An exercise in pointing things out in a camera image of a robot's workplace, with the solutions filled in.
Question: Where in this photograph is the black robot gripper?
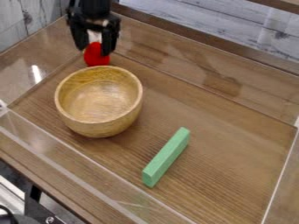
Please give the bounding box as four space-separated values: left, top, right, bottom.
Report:
65 0 121 56

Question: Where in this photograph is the red strawberry toy fruit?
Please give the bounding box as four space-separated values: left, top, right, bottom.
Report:
83 42 109 67

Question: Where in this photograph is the clear acrylic corner bracket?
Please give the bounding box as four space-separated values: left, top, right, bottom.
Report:
88 30 101 43

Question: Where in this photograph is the green rectangular block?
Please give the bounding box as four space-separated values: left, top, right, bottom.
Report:
141 127 191 188

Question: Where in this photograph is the clear acrylic front wall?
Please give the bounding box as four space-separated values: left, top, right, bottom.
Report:
0 101 195 224

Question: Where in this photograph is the black table leg bracket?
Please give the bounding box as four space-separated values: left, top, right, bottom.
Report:
24 185 67 224

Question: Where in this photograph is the light wooden bowl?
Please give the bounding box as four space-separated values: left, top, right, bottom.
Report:
53 66 144 138

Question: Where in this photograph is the black cable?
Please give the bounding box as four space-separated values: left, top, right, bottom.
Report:
0 204 21 224

